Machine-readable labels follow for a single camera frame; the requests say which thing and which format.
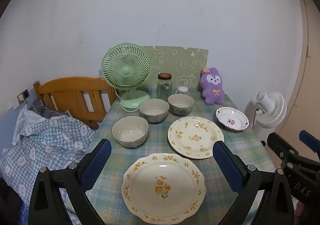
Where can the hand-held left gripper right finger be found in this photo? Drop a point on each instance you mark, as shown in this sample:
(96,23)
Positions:
(227,167)

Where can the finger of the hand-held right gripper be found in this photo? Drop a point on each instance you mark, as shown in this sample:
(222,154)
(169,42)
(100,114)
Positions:
(310,140)
(280,145)

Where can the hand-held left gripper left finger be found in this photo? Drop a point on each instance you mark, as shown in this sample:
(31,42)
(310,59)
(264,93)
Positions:
(98,162)

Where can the deep yellow floral plate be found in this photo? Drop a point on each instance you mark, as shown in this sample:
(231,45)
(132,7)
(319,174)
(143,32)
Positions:
(195,137)

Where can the cream ceramic bowl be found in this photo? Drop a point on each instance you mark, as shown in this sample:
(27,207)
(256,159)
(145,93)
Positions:
(130,130)
(153,110)
(181,103)

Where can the scalloped yellow floral plate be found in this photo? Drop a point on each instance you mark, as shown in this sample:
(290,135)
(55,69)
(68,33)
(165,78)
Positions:
(163,187)

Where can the white standing fan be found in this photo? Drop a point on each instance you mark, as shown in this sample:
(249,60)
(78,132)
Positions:
(272,110)

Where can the white plate with red flower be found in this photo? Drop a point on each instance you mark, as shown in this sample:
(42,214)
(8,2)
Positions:
(232,120)

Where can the blue checkered printed blanket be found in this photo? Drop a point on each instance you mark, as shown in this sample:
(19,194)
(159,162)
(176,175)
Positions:
(42,145)

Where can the plaid tablecloth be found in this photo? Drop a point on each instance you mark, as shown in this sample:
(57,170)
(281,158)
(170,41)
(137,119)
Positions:
(157,137)

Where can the purple plush bunny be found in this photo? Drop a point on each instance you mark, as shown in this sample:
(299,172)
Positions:
(212,90)

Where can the wooden bed headboard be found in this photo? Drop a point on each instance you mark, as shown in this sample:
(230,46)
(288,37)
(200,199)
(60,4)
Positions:
(67,87)

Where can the grey plaid cloth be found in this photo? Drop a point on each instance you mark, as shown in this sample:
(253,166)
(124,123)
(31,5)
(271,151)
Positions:
(37,107)

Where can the cotton swab container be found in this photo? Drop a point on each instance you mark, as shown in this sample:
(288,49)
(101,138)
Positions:
(183,90)

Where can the green desk fan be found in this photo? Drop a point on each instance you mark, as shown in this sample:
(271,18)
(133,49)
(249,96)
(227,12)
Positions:
(126,71)

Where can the glass jar with dark lid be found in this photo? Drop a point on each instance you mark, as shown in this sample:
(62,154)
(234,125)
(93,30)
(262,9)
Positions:
(164,88)

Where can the green patterned board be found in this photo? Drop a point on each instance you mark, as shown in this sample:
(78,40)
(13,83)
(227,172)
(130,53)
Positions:
(175,60)

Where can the wall socket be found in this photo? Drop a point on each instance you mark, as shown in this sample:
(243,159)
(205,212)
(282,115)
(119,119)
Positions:
(25,94)

